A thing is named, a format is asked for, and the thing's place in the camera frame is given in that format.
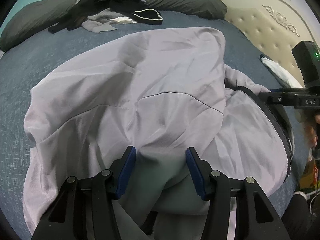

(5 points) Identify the cream tufted headboard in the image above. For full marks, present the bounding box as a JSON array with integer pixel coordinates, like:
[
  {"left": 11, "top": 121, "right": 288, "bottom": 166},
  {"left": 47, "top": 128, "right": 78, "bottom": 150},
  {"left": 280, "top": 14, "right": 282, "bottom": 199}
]
[{"left": 215, "top": 0, "right": 320, "bottom": 90}]

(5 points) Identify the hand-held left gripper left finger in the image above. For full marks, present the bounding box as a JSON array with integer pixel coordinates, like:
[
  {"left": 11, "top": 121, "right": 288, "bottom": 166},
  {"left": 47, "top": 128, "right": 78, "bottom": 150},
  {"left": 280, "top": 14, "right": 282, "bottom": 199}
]
[{"left": 31, "top": 146, "right": 137, "bottom": 240}]

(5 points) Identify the blue patterned bed sheet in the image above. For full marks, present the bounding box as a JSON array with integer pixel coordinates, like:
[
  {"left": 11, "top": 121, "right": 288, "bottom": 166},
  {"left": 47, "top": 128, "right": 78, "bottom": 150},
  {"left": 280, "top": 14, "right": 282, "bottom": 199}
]
[{"left": 0, "top": 10, "right": 310, "bottom": 230}]

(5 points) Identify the light grey jacket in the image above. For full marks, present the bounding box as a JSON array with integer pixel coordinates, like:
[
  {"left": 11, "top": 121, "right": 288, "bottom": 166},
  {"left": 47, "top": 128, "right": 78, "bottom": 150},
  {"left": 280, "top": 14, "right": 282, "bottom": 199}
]
[{"left": 24, "top": 26, "right": 294, "bottom": 240}]

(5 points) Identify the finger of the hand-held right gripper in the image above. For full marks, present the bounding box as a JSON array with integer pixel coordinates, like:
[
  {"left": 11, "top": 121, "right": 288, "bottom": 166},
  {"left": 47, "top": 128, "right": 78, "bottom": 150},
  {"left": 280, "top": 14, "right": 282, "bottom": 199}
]
[{"left": 259, "top": 88, "right": 304, "bottom": 105}]

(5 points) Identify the dark grey long pillow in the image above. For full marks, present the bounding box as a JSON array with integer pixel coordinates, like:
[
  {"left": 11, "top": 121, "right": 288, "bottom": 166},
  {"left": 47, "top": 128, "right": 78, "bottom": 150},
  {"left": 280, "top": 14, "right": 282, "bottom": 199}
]
[{"left": 0, "top": 0, "right": 228, "bottom": 52}]

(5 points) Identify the small white garment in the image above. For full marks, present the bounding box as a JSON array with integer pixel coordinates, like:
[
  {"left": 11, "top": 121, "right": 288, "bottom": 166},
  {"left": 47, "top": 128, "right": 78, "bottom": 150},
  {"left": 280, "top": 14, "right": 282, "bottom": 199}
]
[{"left": 110, "top": 16, "right": 137, "bottom": 25}]

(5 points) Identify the folded white shirt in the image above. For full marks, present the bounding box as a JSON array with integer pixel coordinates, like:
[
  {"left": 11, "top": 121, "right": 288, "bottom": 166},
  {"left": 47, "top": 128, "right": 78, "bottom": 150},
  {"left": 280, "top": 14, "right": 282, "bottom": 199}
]
[{"left": 260, "top": 54, "right": 302, "bottom": 88}]

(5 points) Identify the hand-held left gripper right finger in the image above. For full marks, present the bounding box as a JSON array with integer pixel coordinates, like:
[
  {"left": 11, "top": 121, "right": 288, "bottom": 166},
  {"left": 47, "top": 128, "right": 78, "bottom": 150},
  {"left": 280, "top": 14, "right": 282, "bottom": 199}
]
[{"left": 184, "top": 147, "right": 291, "bottom": 240}]

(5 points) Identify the black shorts white drawstring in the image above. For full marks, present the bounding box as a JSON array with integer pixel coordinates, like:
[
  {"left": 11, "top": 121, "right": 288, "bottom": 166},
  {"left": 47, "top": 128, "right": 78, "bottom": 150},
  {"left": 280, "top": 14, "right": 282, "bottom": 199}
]
[{"left": 131, "top": 9, "right": 163, "bottom": 26}]

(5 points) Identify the black garment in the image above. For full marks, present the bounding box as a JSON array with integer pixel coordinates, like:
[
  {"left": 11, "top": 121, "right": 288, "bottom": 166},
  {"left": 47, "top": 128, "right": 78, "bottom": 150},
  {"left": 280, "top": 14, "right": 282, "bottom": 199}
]
[{"left": 47, "top": 0, "right": 137, "bottom": 33}]

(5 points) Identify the person's right hand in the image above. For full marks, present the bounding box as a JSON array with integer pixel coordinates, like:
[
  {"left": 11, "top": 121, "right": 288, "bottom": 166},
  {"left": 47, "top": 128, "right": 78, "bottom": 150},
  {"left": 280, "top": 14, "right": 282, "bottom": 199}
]
[{"left": 303, "top": 114, "right": 320, "bottom": 153}]

